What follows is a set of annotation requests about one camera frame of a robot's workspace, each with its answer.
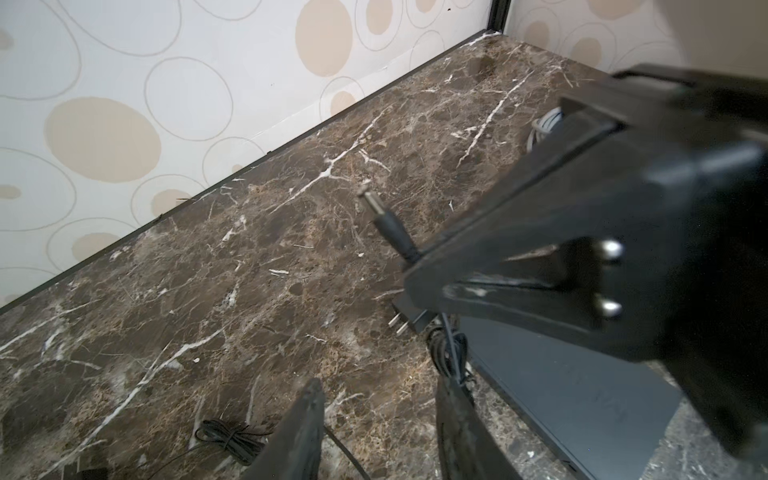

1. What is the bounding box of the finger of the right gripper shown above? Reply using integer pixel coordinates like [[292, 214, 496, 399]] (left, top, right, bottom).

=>
[[441, 239, 660, 362]]

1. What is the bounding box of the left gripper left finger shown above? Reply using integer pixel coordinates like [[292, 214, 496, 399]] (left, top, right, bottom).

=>
[[240, 378, 325, 480]]

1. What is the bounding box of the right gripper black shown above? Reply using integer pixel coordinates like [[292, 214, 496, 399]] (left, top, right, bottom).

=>
[[405, 64, 767, 462]]

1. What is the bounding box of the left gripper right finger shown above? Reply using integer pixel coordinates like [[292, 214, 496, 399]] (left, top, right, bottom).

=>
[[436, 377, 521, 480]]

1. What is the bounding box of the black adapter cable with plug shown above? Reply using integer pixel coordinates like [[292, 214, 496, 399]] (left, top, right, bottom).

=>
[[143, 416, 373, 480]]

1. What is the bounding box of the grey ethernet cable bundle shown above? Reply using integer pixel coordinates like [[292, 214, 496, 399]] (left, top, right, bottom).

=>
[[524, 104, 565, 154]]

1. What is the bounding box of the square dark grey switch box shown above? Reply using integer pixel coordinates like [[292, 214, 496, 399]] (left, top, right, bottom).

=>
[[459, 316, 682, 479]]

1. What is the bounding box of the black power adapter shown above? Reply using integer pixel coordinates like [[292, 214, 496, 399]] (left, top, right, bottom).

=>
[[387, 291, 438, 335]]

